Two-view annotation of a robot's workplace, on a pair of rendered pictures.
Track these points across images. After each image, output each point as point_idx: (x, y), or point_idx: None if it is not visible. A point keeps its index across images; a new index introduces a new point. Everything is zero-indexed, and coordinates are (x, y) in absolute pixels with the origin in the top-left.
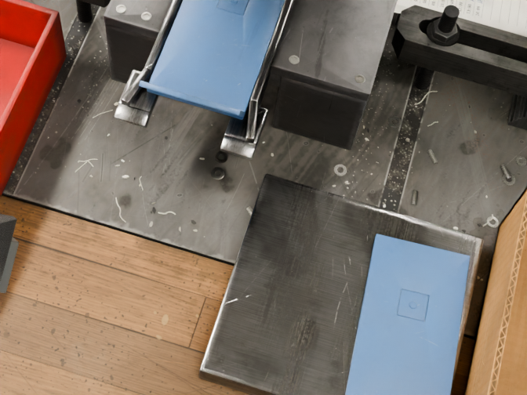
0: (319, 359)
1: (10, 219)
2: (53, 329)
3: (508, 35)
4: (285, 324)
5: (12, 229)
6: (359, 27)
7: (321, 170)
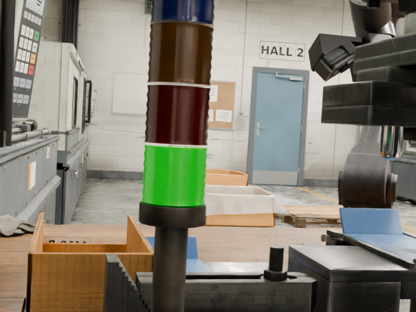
0: (221, 267)
1: (322, 48)
2: None
3: (223, 281)
4: (247, 270)
5: (320, 52)
6: (330, 257)
7: None
